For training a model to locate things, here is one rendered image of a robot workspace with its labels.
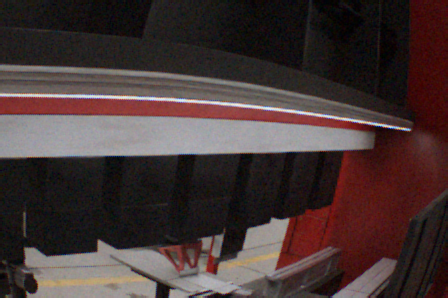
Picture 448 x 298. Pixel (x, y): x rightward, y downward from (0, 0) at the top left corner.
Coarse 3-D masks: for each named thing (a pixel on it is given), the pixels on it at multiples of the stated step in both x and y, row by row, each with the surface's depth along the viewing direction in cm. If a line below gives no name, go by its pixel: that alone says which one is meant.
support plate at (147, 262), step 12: (132, 252) 157; (144, 252) 160; (156, 252) 163; (132, 264) 146; (144, 264) 149; (156, 264) 152; (168, 264) 154; (156, 276) 142; (168, 276) 144; (216, 276) 152; (180, 288) 137; (192, 288) 138; (204, 288) 140
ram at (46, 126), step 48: (0, 96) 68; (48, 96) 78; (0, 144) 70; (48, 144) 81; (96, 144) 91; (144, 144) 102; (192, 144) 113; (240, 144) 127; (288, 144) 145; (336, 144) 172
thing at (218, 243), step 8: (224, 232) 136; (232, 232) 139; (240, 232) 142; (216, 240) 137; (224, 240) 137; (232, 240) 140; (240, 240) 143; (216, 248) 137; (224, 248) 138; (232, 248) 141; (240, 248) 144; (216, 256) 137; (224, 256) 140; (232, 256) 144
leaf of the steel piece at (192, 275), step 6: (186, 270) 147; (192, 270) 149; (198, 270) 151; (180, 276) 145; (186, 276) 147; (192, 276) 148; (198, 276) 149; (204, 276) 150; (192, 282) 143; (198, 282) 144; (204, 282) 145; (210, 282) 145; (216, 282) 146; (222, 282) 147; (210, 288) 140; (216, 288) 141
